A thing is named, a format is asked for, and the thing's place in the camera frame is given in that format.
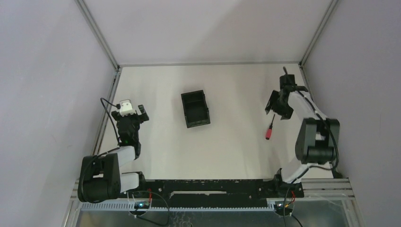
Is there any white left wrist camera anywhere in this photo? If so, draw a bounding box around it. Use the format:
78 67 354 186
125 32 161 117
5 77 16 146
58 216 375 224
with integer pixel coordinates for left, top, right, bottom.
119 99 136 116

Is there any right controller circuit board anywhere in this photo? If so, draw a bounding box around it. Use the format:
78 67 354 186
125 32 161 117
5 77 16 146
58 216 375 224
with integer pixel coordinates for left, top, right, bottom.
274 203 293 217

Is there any aluminium frame rail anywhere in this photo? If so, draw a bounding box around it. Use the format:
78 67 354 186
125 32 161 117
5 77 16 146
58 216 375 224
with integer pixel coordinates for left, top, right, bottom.
75 0 121 154
119 61 300 68
299 0 340 176

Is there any black plastic bin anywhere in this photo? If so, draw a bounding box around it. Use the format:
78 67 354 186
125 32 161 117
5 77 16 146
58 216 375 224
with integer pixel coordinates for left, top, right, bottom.
181 90 210 128

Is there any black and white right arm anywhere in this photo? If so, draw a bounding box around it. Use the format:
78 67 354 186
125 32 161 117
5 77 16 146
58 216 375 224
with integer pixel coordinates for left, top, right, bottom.
265 73 340 197

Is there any red handled screwdriver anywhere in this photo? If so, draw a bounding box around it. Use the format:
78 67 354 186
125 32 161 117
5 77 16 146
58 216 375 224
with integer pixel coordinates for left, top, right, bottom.
265 114 276 140

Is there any controller circuit board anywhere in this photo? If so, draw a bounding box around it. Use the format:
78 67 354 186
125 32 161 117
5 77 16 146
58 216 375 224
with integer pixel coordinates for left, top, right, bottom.
274 203 293 217
134 201 150 210

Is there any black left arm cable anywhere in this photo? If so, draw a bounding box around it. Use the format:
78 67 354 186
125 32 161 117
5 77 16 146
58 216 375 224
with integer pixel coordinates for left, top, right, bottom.
100 97 122 147

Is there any aluminium frame left rail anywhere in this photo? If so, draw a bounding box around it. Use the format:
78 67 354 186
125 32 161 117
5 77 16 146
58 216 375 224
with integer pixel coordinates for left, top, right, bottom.
75 0 121 154

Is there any left controller circuit board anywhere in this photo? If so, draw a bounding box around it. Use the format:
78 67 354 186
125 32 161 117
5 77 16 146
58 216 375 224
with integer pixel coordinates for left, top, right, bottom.
134 201 150 210

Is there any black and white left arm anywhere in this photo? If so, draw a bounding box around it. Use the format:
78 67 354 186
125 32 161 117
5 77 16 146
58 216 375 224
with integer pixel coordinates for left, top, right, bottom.
78 100 149 203

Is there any white slotted cable duct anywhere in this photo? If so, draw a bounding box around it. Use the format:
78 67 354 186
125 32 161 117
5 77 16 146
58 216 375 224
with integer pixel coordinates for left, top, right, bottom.
80 200 278 212

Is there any aluminium frame right rail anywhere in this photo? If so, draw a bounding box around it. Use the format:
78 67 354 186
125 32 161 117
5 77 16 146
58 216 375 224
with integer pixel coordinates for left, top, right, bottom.
299 0 340 176

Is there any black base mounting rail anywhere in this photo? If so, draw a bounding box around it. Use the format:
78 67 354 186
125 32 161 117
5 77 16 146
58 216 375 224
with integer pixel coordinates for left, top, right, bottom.
140 179 305 209

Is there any aluminium frame back rail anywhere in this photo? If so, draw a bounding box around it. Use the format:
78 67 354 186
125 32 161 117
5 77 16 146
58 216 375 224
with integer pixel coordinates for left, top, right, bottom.
119 61 300 68

